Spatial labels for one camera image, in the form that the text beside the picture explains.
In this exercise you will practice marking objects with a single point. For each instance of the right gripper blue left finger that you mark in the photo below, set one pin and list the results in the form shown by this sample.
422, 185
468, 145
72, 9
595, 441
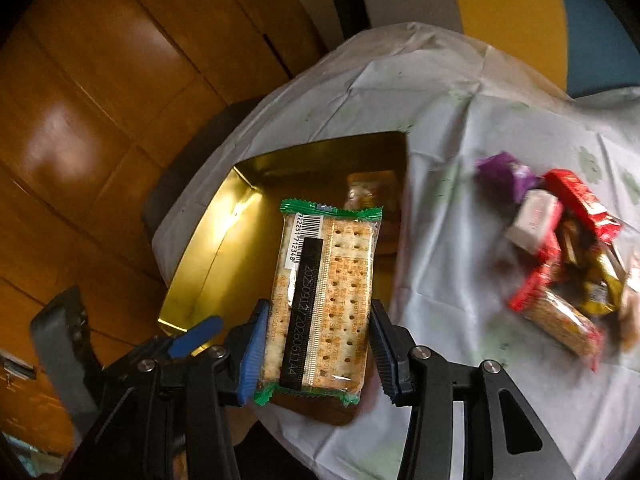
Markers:
245, 344

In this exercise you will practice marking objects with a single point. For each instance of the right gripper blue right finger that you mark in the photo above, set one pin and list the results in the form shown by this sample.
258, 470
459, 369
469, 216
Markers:
401, 373

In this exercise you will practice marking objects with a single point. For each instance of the green cracker packet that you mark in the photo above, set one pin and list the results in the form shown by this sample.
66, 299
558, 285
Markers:
317, 333

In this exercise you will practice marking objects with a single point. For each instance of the gold tin box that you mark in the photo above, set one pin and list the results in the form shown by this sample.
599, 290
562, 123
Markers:
231, 258

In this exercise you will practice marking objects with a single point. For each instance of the red-ended cracker packet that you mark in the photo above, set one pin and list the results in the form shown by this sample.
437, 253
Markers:
563, 322

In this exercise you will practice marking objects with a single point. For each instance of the white pink snack packet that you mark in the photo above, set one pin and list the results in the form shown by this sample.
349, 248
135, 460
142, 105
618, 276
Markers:
536, 220

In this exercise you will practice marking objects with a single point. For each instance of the purple snack packet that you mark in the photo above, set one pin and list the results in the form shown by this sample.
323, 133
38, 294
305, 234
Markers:
507, 175

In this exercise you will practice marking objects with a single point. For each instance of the red snack packet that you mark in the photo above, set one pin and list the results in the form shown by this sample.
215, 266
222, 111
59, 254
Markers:
579, 200

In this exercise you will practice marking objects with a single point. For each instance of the white green-patterned tablecloth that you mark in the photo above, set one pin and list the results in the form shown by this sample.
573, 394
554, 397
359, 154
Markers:
459, 100

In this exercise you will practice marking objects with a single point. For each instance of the grey yellow blue chair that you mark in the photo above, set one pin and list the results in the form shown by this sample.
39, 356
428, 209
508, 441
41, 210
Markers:
582, 46

